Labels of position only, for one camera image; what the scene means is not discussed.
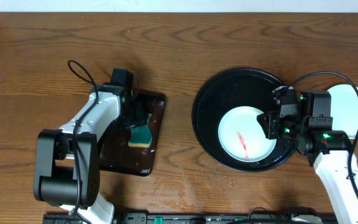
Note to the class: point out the light green plate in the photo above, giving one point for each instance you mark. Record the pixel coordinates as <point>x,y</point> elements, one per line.
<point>242,137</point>
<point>344,109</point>

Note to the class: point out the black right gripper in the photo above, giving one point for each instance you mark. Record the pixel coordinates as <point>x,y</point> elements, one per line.
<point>271,119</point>

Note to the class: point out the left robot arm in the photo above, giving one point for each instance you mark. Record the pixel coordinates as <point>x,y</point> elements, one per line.
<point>67,159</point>

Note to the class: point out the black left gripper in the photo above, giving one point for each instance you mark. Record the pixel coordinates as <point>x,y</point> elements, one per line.
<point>136,116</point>

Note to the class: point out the green yellow sponge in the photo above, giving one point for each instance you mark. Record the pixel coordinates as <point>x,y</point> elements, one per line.
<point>141,136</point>

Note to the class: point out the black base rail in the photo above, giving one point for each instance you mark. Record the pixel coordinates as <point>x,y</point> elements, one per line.
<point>142,218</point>

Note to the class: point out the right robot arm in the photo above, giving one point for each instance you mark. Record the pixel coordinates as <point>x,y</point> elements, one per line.
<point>332,157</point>

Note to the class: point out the black rectangular tray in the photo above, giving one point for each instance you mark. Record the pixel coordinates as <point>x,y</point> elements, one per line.
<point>114,153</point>

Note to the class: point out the black round tray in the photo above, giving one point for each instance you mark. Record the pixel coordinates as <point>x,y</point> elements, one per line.
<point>230,89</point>

